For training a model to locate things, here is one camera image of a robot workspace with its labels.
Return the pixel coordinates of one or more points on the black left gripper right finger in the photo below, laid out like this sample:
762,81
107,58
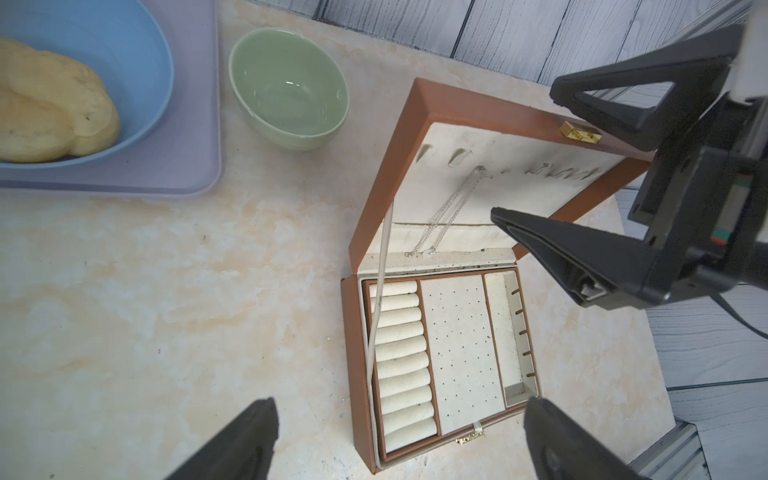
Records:
562,449

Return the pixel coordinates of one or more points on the green ceramic bowl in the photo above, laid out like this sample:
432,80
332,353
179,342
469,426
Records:
291,90

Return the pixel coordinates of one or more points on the lavender rectangular tray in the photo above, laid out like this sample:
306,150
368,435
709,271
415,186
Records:
159,63

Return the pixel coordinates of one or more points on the yellow bread pastry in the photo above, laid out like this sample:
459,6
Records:
52,107

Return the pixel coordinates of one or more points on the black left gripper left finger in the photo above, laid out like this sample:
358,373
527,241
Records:
243,449

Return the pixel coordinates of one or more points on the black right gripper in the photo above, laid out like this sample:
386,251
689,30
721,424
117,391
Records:
707,195

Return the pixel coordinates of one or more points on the brown wooden jewelry box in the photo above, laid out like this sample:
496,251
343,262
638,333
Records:
438,337

